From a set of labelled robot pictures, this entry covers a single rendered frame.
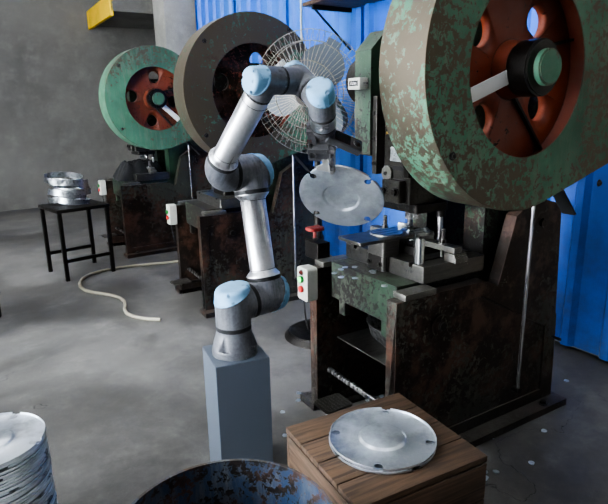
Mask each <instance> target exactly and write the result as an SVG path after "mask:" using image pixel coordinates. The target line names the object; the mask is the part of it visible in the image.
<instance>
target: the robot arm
mask: <svg viewBox="0 0 608 504"><path fill-rule="evenodd" d="M242 76H243V79H242V87H243V89H244V92H243V94H242V96H241V98H240V100H239V102H238V104H237V106H236V108H235V110H234V112H233V114H232V116H231V118H230V120H229V122H228V124H227V126H226V128H225V129H224V131H223V133H222V135H221V137H220V139H219V141H218V143H217V145H216V147H214V148H212V149H211V150H210V151H209V153H208V155H207V158H206V161H205V174H206V177H207V179H208V181H209V183H210V184H211V185H212V186H213V187H215V188H216V189H218V190H220V191H223V192H232V191H234V195H235V197H236V198H237V199H238V200H239V201H240V205H241V212H242V219H243V226H244V233H245V240H246V247H247V254H248V261H249V267H250V272H249V274H248V275H247V276H246V278H247V282H246V281H242V280H236V281H229V282H226V283H224V284H221V285H220V286H218V287H217V288H216V290H215V292H214V306H215V320H216V334H215V338H214V341H213V345H212V355H213V356H214V357H215V358H216V359H218V360H222V361H230V362H233V361H242V360H246V359H249V358H251V357H253V356H254V355H256V353H257V352H258V345H257V342H256V339H255V336H254V334H253V331H252V328H251V319H252V318H255V317H258V316H261V315H264V314H267V313H271V312H276V311H277V310H279V309H282V308H283V307H285V306H286V304H287V303H288V301H289V297H290V288H289V284H288V282H286V281H287V280H286V279H285V278H284V277H283V276H281V275H280V271H278V270H277V269H276V268H275V264H274V257H273V250H272V242H271V235H270V228H269V221H268V213H267V206H266V199H265V198H266V196H267V195H268V193H269V186H270V185H271V184H272V183H273V179H274V170H273V167H272V164H271V162H270V161H269V160H268V159H267V158H266V157H265V156H264V155H262V154H253V153H248V154H241V152H242V151H243V149H244V147H245V145H246V143H247V142H248V140H249V138H250V136H251V135H252V133H253V131H254V129H255V127H256V126H257V124H258V122H259V120H260V118H261V117H262V115H263V113H264V111H265V109H266V108H267V106H268V104H269V102H270V101H271V99H272V97H273V96H274V95H296V96H297V97H298V98H299V99H300V100H301V101H302V102H303V103H304V104H305V105H306V106H307V107H308V109H309V117H310V122H307V127H306V135H307V137H308V140H307V143H306V146H307V144H308V146H307V151H308V159H309V161H322V164H320V165H318V166H316V169H317V170H319V171H325V172H329V173H330V174H331V175H333V174H334V172H335V165H336V147H338V148H340V149H342V150H344V151H347V152H349V153H351V154H354V155H356V156H359V155H360V154H361V152H362V141H361V140H359V139H356V138H354V137H352V136H350V135H347V134H345V133H343V132H341V131H338V130H336V125H337V122H336V105H335V98H336V94H335V90H334V85H333V83H332V81H331V80H330V79H328V78H324V77H316V76H315V75H314V74H313V73H312V72H311V71H310V70H309V69H308V67H307V66H305V65H303V64H302V63H301V62H299V61H297V60H293V61H291V62H288V63H286V64H285V65H284V66H265V65H257V66H249V67H247V68H246V69H245V70H244V72H243V74H242ZM240 154H241V155H240ZM328 163H329V164H328Z"/></svg>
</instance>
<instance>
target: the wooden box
mask: <svg viewBox="0 0 608 504"><path fill-rule="evenodd" d="M370 407H382V409H385V410H387V409H388V410H390V408H393V409H398V410H402V411H405V412H408V413H411V414H413V415H415V416H417V417H419V418H421V419H422V420H424V421H425V422H426V423H427V424H429V425H430V427H431V428H432V429H433V430H434V432H435V434H436V437H437V448H436V452H435V455H434V456H433V458H432V459H431V460H430V461H429V462H428V463H427V464H426V465H424V466H423V467H421V468H419V469H416V468H415V467H414V468H413V469H414V471H411V472H407V473H402V474H390V475H387V474H375V473H369V472H365V471H362V470H359V469H356V468H354V467H351V466H349V465H348V464H346V463H344V462H343V461H342V460H340V459H339V458H338V456H339V455H335V454H334V452H333V451H332V449H331V447H330V444H329V432H330V430H331V426H332V424H333V423H334V422H335V421H336V420H337V419H338V418H339V417H341V416H342V415H344V414H346V413H348V412H351V411H354V410H357V409H362V408H370ZM286 433H287V463H288V467H290V468H293V469H295V470H297V471H299V472H301V473H303V474H304V475H306V476H307V477H309V478H310V479H312V480H313V481H314V482H316V483H317V484H318V485H319V486H320V487H321V488H322V489H323V490H324V491H325V493H326V494H327V495H328V497H329V498H330V500H331V501H332V503H333V504H484V499H483V498H484V494H485V481H486V468H487V464H486V463H485V462H487V455H486V454H484V453H483V452H481V451H480V450H479V449H477V448H476V447H474V446H473V445H472V444H470V443H469V442H467V441H466V440H465V439H463V438H461V437H460V436H459V435H458V434H456V433H455V432H453V431H452V430H450V429H449V428H448V427H446V426H445V425H443V424H442V423H441V422H438V420H436V419H435V418H434V417H432V416H431V415H429V414H428V413H426V412H425V411H424V410H422V409H421V408H419V407H418V406H417V405H415V404H414V403H412V402H411V401H410V400H408V399H407V398H405V397H404V396H402V395H401V394H400V393H396V394H393V395H389V396H386V397H383V398H380V399H376V400H373V401H370V402H367V403H363V404H360V405H357V406H354V407H350V408H347V409H344V410H341V411H337V412H334V413H331V414H328V415H324V416H321V417H318V418H315V419H311V420H308V421H305V422H302V423H298V424H295V425H292V426H289V427H286Z"/></svg>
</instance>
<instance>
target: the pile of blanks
mask: <svg viewBox="0 0 608 504"><path fill-rule="evenodd" d="M37 443H38V444H37V445H36V446H35V447H34V448H33V449H32V450H31V451H29V452H28V453H26V454H25V455H23V456H22V457H20V458H18V459H16V460H14V461H12V462H10V463H8V464H6V465H3V466H1V467H0V504H58V500H57V493H56V490H55V483H54V478H53V473H52V465H51V455H50V448H49V445H48V439H47V438H46V430H45V434H44V436H43V438H42V439H41V441H40V442H37Z"/></svg>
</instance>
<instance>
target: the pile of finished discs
mask: <svg viewBox="0 0 608 504"><path fill-rule="evenodd" d="M329 444H330V447H331V449H332V451H333V452H334V454H335V455H339V456H338V458H339V459H340V460H342V461H343V462H344V463H346V464H348V465H349V466H351V467H354V468H356V469H359V470H362V471H365V472H369V473H375V474H387V475H390V474H402V473H407V472H411V471H414V469H413V468H414V467H415V468H416V469H419V468H421V467H423V466H424V465H426V464H427V463H428V462H429V461H430V460H431V459H432V458H433V456H434V455H435V452H436V448H437V437H436V434H435V432H434V430H433V429H432V428H431V427H430V425H429V424H427V423H426V422H425V421H424V420H422V419H421V418H419V417H417V416H415V415H413V414H411V413H408V412H405V411H402V410H398V409H393V408H390V410H388V409H387V410H385V409H382V407H370V408H362V409H357V410H354V411H351V412H348V413H346V414H344V415H342V416H341V417H339V418H338V419H337V420H336V421H335V422H334V423H333V424H332V426H331V430H330V432H329Z"/></svg>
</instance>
